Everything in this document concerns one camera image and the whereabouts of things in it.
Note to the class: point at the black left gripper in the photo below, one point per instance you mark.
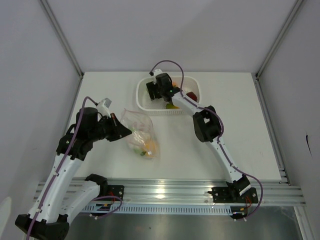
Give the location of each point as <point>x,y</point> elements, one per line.
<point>119,130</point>

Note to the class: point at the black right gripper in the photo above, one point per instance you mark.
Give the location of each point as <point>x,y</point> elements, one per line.
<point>151,87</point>

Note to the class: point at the white cauliflower with green leaves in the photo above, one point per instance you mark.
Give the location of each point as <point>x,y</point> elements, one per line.
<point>139,138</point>

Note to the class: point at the clear zip top bag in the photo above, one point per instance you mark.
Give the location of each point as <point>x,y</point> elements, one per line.
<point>138,120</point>

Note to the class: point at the orange yellow fruit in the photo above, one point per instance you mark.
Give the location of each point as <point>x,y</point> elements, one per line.
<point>151,148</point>

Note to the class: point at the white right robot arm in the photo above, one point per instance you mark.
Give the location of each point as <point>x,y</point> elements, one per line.
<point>208,129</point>

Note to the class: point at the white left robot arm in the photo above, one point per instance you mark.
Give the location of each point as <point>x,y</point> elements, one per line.
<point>50,217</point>

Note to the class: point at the yellow mango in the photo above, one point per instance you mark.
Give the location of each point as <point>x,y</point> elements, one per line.
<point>170,106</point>

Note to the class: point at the dark red apple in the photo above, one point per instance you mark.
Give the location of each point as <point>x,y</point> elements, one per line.
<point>192,95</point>

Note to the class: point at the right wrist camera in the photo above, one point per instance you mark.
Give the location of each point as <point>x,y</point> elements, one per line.
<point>154,74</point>

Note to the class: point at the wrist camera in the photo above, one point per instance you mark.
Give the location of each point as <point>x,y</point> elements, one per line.
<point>103,107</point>
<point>154,74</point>

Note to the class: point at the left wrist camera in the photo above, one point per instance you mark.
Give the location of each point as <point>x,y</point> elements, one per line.
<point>103,107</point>

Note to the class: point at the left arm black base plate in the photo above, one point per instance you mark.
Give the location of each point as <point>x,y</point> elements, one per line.
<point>113,191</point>

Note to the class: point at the white slotted cable duct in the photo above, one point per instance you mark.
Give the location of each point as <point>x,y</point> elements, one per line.
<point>159,209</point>

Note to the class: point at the right aluminium frame post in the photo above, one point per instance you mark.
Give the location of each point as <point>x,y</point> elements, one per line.
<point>283,31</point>

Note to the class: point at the aluminium frame post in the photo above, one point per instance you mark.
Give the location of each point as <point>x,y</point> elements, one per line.
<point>46,7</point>
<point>283,31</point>

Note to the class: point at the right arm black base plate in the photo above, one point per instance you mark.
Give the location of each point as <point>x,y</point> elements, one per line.
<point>225,195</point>

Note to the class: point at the left aluminium frame post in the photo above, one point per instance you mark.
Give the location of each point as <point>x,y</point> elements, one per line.
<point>46,7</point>

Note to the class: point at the aluminium mounting rail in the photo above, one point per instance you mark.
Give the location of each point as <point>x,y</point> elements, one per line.
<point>195,192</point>

